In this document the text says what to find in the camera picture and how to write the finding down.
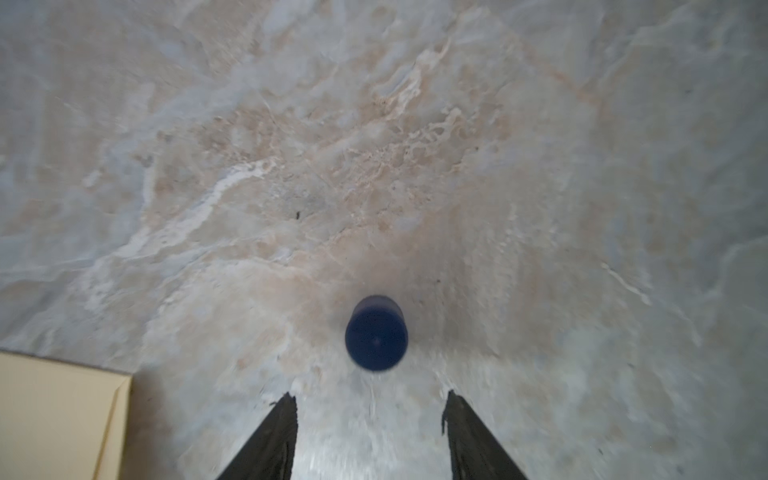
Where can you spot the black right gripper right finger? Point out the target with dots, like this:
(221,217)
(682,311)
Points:
(475,453)

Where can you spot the yellow paper envelope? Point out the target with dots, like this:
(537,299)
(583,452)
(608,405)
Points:
(61,420)

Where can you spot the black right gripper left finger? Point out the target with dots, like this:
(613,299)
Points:
(269,452)

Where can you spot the dark blue glue cap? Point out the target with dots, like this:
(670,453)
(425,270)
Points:
(376,336)

